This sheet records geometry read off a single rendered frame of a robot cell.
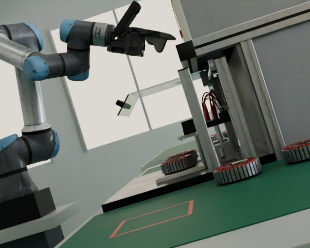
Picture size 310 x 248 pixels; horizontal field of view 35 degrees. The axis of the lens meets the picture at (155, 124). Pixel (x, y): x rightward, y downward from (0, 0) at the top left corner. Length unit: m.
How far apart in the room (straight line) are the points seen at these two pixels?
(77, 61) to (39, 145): 0.47
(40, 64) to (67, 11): 5.10
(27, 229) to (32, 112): 0.45
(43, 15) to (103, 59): 0.97
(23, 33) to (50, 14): 4.76
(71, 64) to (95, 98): 4.80
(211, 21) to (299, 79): 0.30
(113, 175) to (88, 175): 0.33
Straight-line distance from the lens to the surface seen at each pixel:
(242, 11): 1.45
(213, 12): 1.44
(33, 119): 1.95
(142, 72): 6.31
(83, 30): 1.58
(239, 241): 0.64
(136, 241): 0.83
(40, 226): 1.77
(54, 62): 1.57
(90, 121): 6.39
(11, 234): 1.82
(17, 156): 1.91
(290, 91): 1.33
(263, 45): 1.33
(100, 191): 6.43
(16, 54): 1.66
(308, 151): 1.16
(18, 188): 1.88
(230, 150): 1.48
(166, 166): 1.48
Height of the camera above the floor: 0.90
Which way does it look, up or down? 1 degrees up
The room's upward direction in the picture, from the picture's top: 17 degrees counter-clockwise
